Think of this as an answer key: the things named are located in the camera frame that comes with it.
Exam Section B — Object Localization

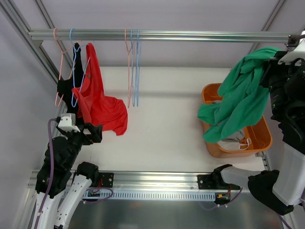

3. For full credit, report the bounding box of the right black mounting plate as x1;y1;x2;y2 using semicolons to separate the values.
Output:
197;174;217;190

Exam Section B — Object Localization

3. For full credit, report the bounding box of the pink wire hanger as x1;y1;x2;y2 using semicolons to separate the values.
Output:
53;27;72;108
124;29;133;108

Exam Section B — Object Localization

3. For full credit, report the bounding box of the orange plastic basket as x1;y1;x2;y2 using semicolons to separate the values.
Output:
202;83;273;158

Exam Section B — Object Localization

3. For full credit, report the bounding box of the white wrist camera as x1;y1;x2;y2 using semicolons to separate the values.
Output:
278;31;305;64
57;113;80;133

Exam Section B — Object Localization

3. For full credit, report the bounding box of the white tank top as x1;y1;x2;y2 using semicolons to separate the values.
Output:
217;138;252;151

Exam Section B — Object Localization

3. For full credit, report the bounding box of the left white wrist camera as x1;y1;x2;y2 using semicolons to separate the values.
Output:
57;113;80;133

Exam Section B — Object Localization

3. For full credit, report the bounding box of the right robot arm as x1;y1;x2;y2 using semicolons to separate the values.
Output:
209;51;305;216

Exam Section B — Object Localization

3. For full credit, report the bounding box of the red tank top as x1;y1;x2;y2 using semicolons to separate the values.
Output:
71;43;128;135

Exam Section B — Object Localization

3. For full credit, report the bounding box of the light blue wire hanger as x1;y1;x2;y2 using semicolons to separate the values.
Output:
135;30;141;106

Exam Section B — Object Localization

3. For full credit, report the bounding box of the black mounting plate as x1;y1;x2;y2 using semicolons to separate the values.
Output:
197;174;217;190
97;172;114;188

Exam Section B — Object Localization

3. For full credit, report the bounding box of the grey tank top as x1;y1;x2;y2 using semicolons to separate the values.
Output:
222;129;245;142

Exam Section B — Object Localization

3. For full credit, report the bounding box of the black tank top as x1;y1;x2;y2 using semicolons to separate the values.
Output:
57;42;84;115

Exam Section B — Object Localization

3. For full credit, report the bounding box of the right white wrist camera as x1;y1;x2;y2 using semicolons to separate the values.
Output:
278;31;305;64

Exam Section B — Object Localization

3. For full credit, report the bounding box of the aluminium hanging rail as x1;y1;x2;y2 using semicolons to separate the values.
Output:
28;29;302;43

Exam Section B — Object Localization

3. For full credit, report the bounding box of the green tank top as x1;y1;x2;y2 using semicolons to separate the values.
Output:
197;46;280;143

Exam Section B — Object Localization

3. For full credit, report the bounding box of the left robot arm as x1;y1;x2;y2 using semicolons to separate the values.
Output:
32;124;102;229

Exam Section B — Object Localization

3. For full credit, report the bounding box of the slotted white cable duct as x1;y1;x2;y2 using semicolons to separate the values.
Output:
83;190;216;202

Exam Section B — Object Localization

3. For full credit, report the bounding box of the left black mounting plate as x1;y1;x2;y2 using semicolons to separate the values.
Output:
97;172;114;188

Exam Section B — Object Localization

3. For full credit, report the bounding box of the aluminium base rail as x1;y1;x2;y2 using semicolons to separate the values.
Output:
28;170;265;191

